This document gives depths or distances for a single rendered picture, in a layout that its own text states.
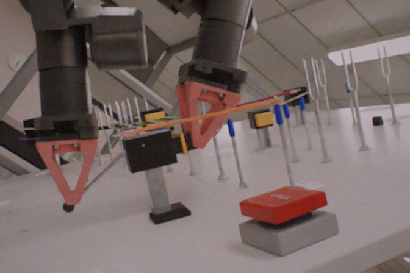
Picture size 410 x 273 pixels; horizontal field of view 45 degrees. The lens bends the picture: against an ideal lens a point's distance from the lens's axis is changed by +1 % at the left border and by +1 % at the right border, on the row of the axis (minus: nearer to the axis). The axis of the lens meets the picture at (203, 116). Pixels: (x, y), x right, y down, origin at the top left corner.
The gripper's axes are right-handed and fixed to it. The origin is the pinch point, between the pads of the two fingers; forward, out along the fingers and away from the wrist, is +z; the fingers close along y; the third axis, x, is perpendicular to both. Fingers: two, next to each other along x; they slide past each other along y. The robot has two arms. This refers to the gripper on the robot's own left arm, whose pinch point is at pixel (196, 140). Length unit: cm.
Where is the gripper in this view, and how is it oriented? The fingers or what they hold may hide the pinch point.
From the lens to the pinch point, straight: 61.4
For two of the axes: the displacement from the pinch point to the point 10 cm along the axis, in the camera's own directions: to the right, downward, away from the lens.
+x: -9.4, -2.3, -2.5
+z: -2.2, 9.7, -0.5
